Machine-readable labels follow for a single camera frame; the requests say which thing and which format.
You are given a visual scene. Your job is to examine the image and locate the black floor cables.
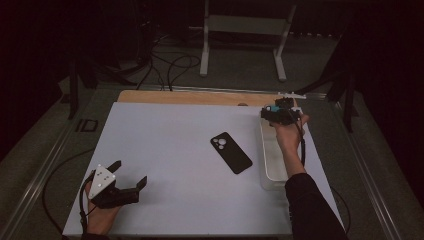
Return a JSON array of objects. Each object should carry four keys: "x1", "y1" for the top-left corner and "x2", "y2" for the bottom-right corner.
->
[{"x1": 134, "y1": 31, "x2": 202, "y2": 92}]

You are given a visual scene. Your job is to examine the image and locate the white metal stand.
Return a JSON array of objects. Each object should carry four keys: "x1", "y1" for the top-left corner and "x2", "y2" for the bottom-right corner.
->
[{"x1": 188, "y1": 0, "x2": 298, "y2": 83}]

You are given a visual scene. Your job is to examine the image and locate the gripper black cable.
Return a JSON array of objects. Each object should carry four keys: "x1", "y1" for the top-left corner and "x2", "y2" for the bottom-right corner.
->
[
  {"x1": 41, "y1": 148, "x2": 98, "y2": 240},
  {"x1": 289, "y1": 108, "x2": 352, "y2": 236}
]

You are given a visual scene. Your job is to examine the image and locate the white plastic tray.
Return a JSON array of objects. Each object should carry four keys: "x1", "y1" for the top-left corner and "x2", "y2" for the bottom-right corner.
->
[{"x1": 258, "y1": 109, "x2": 295, "y2": 192}]

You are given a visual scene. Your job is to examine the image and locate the metal floor rail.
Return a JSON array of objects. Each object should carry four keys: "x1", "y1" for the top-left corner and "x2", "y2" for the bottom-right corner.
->
[
  {"x1": 0, "y1": 99, "x2": 83, "y2": 240},
  {"x1": 329, "y1": 99, "x2": 404, "y2": 240}
]

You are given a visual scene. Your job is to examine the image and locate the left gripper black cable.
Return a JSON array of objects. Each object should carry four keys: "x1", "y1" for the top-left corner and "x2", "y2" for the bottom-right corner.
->
[{"x1": 41, "y1": 148, "x2": 98, "y2": 240}]

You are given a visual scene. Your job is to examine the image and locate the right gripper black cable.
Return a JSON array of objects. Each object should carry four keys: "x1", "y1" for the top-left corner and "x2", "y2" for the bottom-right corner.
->
[{"x1": 289, "y1": 108, "x2": 352, "y2": 236}]

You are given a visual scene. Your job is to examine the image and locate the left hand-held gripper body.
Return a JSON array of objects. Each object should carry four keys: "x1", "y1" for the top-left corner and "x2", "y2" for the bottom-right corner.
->
[{"x1": 87, "y1": 164, "x2": 141, "y2": 210}]

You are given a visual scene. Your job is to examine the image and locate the person's right hand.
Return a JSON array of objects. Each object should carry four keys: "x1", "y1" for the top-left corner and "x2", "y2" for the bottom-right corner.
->
[{"x1": 270, "y1": 112, "x2": 311, "y2": 155}]

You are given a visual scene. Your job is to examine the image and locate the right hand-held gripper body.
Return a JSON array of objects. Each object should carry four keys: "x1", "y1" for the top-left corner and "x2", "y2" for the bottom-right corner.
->
[{"x1": 260, "y1": 91, "x2": 307, "y2": 127}]

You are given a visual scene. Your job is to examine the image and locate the white board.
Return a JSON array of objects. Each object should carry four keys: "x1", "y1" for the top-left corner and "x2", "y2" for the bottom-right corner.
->
[{"x1": 62, "y1": 101, "x2": 343, "y2": 238}]

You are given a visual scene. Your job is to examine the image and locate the black stand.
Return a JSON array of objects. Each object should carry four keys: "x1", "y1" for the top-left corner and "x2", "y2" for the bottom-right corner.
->
[
  {"x1": 292, "y1": 31, "x2": 360, "y2": 134},
  {"x1": 67, "y1": 58, "x2": 136, "y2": 120}
]

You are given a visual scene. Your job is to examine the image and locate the black rectangular frame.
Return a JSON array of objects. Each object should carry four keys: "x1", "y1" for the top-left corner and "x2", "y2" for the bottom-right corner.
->
[{"x1": 75, "y1": 118, "x2": 100, "y2": 133}]

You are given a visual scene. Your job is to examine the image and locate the black phone case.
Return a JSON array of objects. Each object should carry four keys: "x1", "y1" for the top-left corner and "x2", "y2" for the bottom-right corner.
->
[{"x1": 209, "y1": 131, "x2": 254, "y2": 175}]

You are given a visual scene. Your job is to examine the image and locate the person's left hand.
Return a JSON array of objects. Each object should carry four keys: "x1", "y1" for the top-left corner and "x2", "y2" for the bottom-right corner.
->
[{"x1": 83, "y1": 181, "x2": 122, "y2": 236}]

